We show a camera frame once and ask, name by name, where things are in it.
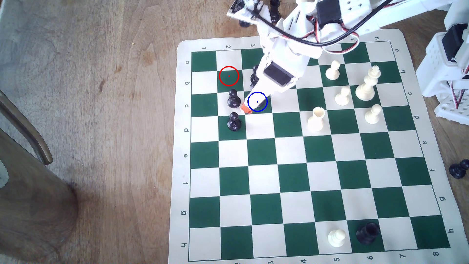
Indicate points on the black pawn chess piece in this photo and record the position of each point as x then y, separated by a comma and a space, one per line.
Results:
459, 169
253, 77
234, 123
233, 99

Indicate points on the black bishop chess piece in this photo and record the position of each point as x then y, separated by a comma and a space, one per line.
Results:
261, 105

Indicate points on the white queen chess piece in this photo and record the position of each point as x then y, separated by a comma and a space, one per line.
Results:
366, 88

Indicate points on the white rook chess piece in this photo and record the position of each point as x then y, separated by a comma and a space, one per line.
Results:
316, 119

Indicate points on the wooden chair armrest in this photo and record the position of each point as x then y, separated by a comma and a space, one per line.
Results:
25, 128

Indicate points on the tall black chess piece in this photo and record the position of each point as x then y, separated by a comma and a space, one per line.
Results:
274, 11

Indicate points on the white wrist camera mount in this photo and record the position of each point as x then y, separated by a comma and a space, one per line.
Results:
241, 9

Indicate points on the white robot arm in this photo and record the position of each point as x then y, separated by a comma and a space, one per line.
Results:
436, 66

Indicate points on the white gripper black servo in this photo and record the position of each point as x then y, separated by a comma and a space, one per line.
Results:
278, 74

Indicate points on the white pawn chess piece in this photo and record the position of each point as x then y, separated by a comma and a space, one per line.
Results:
336, 238
332, 71
343, 97
373, 115

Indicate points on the green and white chess mat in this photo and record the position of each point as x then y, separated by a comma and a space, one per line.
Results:
293, 176

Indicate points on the dark wooden chair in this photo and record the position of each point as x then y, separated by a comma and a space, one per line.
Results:
33, 205

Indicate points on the black rook chess piece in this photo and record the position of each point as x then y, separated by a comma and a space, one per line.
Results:
367, 233

